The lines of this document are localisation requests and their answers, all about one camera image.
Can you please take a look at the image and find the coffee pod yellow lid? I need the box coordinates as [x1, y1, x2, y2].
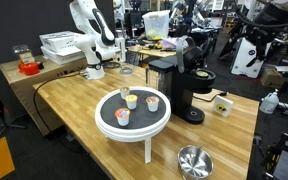
[124, 94, 139, 111]

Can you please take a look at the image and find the black metal cart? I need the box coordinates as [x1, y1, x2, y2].
[260, 125, 288, 180]

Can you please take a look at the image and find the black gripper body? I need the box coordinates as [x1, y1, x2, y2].
[254, 3, 288, 38]

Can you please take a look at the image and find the stainless steel pot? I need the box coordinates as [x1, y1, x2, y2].
[177, 145, 214, 180]

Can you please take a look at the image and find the black tripod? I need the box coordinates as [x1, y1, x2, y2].
[0, 106, 27, 148]

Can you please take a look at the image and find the lavender cloth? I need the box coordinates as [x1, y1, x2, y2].
[159, 36, 185, 51]

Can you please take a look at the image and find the white box yellow label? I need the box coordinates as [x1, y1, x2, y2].
[213, 95, 234, 118]

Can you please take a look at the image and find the black coffee maker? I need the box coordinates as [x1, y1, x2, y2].
[146, 34, 217, 125]

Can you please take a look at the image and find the black power cord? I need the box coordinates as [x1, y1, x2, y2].
[193, 91, 229, 103]

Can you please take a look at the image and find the black coiled cable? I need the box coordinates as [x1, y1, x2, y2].
[103, 61, 121, 70]

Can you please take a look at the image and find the clear plastic storage bin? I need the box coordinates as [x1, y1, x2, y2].
[141, 9, 172, 41]

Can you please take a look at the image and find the clear plastic container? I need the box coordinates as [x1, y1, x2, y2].
[12, 44, 36, 65]

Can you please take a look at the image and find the red bowl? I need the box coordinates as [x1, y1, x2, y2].
[17, 62, 40, 77]

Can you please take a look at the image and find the coffee pod pink lid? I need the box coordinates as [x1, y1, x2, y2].
[145, 96, 161, 113]

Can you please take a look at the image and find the beige wooden cabinet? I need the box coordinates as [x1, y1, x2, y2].
[0, 54, 88, 137]

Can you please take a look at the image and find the coffee pod orange red lid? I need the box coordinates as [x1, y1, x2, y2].
[114, 107, 132, 127]

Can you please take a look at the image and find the white flat box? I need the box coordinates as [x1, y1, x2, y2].
[38, 30, 82, 53]
[40, 45, 87, 66]

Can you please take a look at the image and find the cardboard box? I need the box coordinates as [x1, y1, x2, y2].
[260, 64, 288, 92]

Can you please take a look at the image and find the light blue coiled cable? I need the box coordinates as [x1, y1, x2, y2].
[118, 65, 135, 75]

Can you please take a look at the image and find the wooden background table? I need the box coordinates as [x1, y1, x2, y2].
[127, 44, 185, 66]

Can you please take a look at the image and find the white round stand black top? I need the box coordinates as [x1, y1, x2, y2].
[94, 86, 172, 164]

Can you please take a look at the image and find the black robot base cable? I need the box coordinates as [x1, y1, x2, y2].
[33, 70, 86, 134]

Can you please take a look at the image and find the white plastic bottle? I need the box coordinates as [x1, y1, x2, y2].
[259, 88, 280, 115]

